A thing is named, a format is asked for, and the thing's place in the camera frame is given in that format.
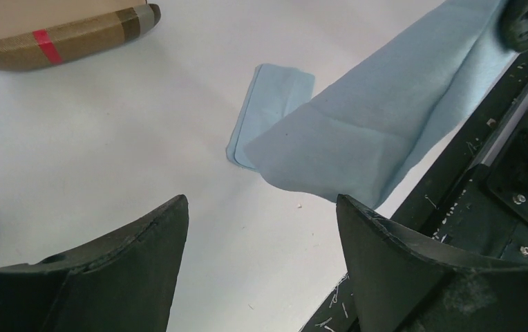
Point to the light blue cleaning cloth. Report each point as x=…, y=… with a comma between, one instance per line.
x=362, y=134

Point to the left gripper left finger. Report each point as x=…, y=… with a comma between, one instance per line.
x=122, y=281

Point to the brown striped glasses case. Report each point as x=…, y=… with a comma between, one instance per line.
x=39, y=34

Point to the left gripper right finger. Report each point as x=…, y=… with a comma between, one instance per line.
x=403, y=280

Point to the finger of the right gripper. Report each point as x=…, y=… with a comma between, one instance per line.
x=514, y=25

